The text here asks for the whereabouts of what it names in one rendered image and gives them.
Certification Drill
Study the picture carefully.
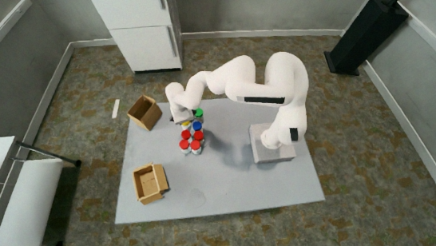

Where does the bottle with green cap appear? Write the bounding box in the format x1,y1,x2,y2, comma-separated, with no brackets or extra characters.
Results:
195,108,204,123

